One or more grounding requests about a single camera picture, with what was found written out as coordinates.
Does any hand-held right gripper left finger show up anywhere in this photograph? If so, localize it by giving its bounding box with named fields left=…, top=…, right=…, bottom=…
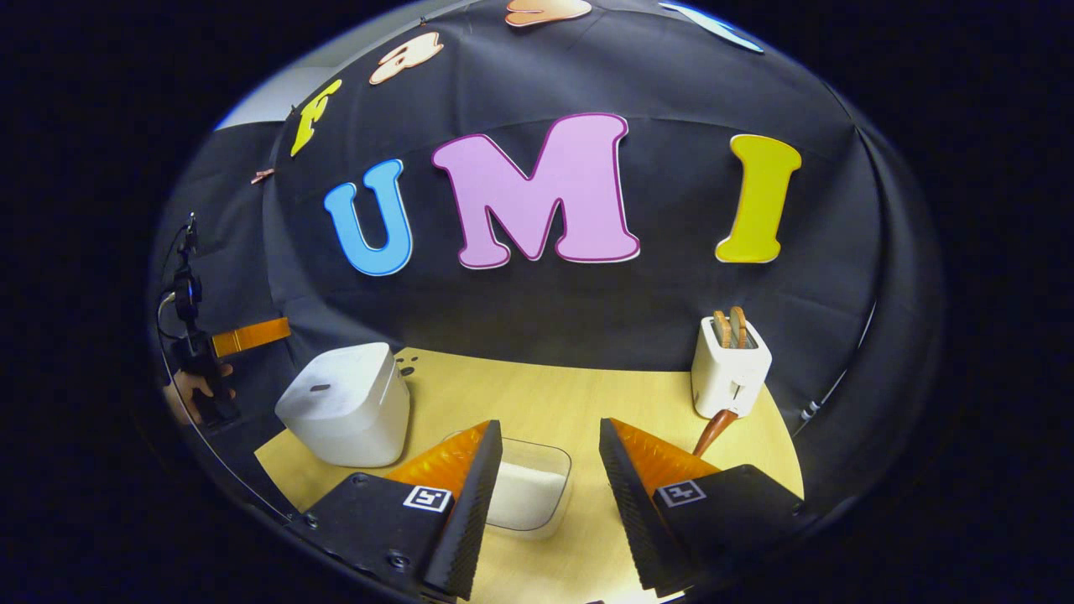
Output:
left=285, top=419, right=504, bottom=601

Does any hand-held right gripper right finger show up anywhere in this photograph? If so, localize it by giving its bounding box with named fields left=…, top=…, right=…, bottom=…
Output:
left=598, top=417, right=808, bottom=598

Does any white rice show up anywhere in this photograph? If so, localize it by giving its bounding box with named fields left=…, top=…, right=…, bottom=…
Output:
left=487, top=461, right=568, bottom=531

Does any wooden spoon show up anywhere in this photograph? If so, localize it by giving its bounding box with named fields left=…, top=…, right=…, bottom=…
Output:
left=693, top=409, right=740, bottom=459

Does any white rice cooker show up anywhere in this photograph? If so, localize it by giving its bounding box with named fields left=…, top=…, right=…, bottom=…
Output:
left=275, top=342, right=412, bottom=468

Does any white toaster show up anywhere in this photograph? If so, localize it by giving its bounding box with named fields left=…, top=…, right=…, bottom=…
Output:
left=691, top=317, right=773, bottom=419

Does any black backdrop cloth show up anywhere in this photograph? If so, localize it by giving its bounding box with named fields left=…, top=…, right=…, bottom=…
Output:
left=151, top=0, right=945, bottom=525

